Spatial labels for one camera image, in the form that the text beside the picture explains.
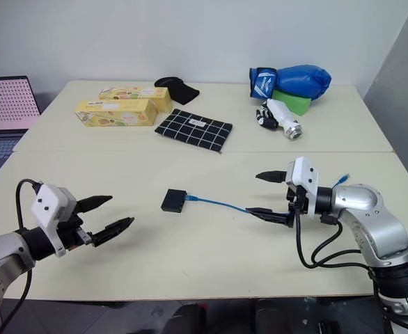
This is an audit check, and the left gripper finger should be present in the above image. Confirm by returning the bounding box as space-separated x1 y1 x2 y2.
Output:
91 216 136 248
76 195 114 214

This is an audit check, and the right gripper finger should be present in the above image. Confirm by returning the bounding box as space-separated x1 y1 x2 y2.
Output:
245 206 294 229
254 169 289 184

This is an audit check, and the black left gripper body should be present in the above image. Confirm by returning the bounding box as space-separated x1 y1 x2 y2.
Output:
56 212 95 252

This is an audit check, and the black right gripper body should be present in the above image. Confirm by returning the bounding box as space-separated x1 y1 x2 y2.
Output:
286 185 309 228

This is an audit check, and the small black adapter box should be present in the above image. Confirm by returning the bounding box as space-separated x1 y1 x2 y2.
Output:
160 188 189 214

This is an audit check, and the green wedge block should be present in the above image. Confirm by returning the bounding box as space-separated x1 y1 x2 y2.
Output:
271 88 313 117

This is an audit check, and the black white checked pouch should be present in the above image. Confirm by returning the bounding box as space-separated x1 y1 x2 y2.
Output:
154 108 235 154

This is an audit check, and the yellow printed carton box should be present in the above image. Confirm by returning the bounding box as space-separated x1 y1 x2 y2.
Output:
74 99 159 129
97 86 173 113

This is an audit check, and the blue boxing glove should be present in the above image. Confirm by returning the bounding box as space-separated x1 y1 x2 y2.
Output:
249 64 332 102

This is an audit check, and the dark rounded shape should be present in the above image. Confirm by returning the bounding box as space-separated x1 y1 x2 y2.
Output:
170 301 212 334

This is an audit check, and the black folded cloth pad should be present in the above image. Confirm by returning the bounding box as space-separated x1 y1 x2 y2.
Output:
153 77 201 106

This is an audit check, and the laptop with pink screen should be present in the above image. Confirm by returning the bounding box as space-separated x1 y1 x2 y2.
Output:
0 75 41 186

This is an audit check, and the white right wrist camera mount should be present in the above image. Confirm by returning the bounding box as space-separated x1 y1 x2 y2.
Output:
285 156 320 215

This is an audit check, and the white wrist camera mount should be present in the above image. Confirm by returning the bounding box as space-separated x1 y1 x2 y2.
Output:
285 156 320 215
31 184 77 258

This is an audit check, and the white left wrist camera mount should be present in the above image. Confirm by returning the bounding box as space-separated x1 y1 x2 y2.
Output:
31 184 77 258

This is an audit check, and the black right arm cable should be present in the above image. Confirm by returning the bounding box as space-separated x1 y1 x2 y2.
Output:
292 205 379 271

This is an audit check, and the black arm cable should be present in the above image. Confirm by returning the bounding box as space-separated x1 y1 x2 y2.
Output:
1 179 45 334
292 205 379 271

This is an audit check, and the blue Ethernet cable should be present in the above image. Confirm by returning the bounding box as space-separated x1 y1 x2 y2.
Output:
185 172 352 219

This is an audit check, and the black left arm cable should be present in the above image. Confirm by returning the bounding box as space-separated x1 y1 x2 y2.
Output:
1 179 45 334

